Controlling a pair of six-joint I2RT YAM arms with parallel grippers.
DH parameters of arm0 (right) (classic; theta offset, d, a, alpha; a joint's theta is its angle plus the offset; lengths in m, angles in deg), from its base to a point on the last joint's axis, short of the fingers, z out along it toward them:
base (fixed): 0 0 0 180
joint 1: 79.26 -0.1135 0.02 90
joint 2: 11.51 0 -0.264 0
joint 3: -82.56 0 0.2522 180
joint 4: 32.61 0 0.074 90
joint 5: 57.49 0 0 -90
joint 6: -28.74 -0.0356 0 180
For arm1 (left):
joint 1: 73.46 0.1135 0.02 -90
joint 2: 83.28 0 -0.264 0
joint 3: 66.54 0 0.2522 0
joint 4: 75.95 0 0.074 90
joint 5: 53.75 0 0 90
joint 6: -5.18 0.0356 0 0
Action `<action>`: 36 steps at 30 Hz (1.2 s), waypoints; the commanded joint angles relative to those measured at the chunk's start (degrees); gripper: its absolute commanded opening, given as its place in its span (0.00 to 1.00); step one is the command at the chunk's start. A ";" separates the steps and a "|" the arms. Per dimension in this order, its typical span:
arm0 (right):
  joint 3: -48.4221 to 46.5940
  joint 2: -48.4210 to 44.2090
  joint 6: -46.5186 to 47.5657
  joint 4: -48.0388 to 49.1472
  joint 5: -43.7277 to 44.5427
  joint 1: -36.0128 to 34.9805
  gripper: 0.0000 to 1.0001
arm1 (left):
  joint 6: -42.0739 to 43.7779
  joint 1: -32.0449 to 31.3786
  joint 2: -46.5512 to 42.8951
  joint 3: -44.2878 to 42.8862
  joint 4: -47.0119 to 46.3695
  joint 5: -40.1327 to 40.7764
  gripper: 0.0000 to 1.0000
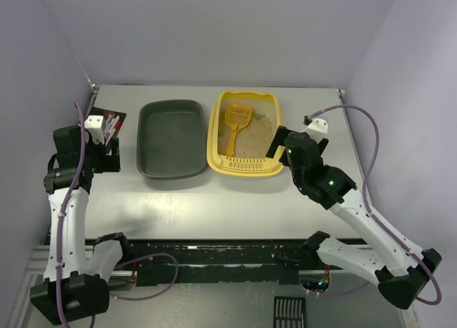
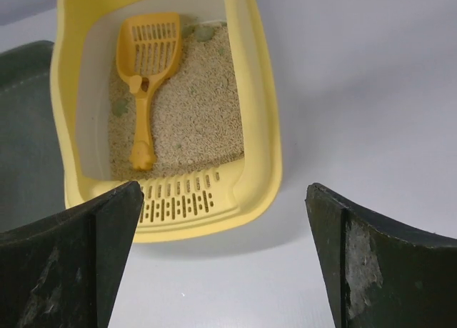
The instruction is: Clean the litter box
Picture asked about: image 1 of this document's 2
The orange litter scoop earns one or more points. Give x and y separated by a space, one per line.
237 117

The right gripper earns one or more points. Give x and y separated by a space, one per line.
277 142

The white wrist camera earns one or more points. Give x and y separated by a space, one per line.
95 125
315 125

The aluminium frame rail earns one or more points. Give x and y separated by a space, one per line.
222 252

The beige litter pellets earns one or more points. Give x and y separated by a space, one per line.
251 142

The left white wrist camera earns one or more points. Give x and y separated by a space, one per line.
95 125

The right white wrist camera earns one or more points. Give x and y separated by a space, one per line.
315 125

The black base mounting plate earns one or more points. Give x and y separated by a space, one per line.
163 268

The dark grey plastic tray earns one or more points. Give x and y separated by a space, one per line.
171 140

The black vent grille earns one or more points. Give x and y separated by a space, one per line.
289 312

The yellow litter box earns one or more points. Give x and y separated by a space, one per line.
229 165

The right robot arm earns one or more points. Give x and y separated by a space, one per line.
399 268

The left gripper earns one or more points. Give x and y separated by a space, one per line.
111 156

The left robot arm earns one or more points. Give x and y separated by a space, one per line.
74 285

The book with markers cover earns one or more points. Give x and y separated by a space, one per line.
113 120

